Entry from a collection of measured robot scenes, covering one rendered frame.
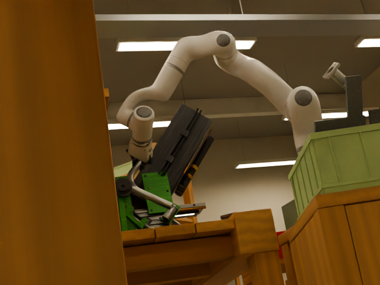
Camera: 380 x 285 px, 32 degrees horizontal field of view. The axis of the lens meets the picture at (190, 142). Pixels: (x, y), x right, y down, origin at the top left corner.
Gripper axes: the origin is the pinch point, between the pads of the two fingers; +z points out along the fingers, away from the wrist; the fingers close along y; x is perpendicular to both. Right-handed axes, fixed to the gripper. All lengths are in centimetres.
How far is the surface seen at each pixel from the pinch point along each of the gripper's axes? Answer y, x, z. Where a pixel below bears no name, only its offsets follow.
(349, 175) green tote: -84, 38, -88
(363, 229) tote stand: -93, 48, -83
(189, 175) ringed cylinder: -12.1, -30.7, 29.1
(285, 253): -73, 10, -7
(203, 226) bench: -47, 35, -32
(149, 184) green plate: -4.5, -3.6, 13.9
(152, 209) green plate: -12.6, 6.5, 15.6
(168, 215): -20.9, 7.4, 12.7
